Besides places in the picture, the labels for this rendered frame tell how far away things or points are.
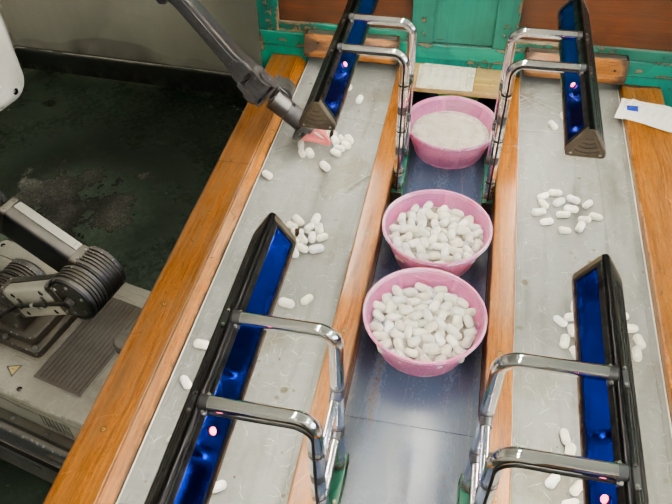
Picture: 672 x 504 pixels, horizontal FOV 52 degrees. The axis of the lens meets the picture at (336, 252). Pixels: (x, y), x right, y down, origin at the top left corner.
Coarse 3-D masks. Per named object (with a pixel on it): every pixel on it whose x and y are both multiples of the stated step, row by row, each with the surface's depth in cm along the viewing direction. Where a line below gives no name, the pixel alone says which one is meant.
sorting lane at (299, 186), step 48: (384, 96) 213; (288, 144) 197; (288, 192) 182; (336, 192) 182; (240, 240) 170; (336, 240) 169; (288, 288) 158; (336, 288) 158; (192, 336) 149; (288, 336) 149; (288, 384) 140; (240, 432) 133; (288, 432) 132; (144, 480) 126; (240, 480) 126; (288, 480) 126
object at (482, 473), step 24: (504, 360) 98; (528, 360) 97; (552, 360) 97; (576, 360) 97; (624, 384) 96; (480, 408) 109; (480, 432) 112; (480, 456) 104; (504, 456) 88; (528, 456) 87; (552, 456) 87; (576, 456) 87; (480, 480) 94; (600, 480) 86; (624, 480) 85
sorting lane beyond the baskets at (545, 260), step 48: (528, 96) 212; (528, 144) 195; (624, 144) 195; (528, 192) 181; (576, 192) 180; (624, 192) 180; (528, 240) 168; (576, 240) 168; (624, 240) 168; (528, 288) 157; (624, 288) 157; (528, 336) 148; (528, 384) 139; (576, 384) 139; (528, 432) 132; (576, 432) 132; (528, 480) 125; (576, 480) 125
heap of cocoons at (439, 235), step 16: (416, 208) 177; (432, 208) 179; (400, 224) 175; (416, 224) 175; (432, 224) 173; (448, 224) 174; (464, 224) 172; (400, 240) 169; (416, 240) 168; (432, 240) 168; (448, 240) 171; (464, 240) 171; (480, 240) 170; (416, 256) 165; (432, 256) 164; (448, 256) 164; (464, 256) 165
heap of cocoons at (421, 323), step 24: (408, 288) 158; (432, 288) 160; (384, 312) 155; (408, 312) 153; (432, 312) 155; (456, 312) 153; (384, 336) 148; (408, 336) 148; (432, 336) 148; (456, 336) 149; (432, 360) 146
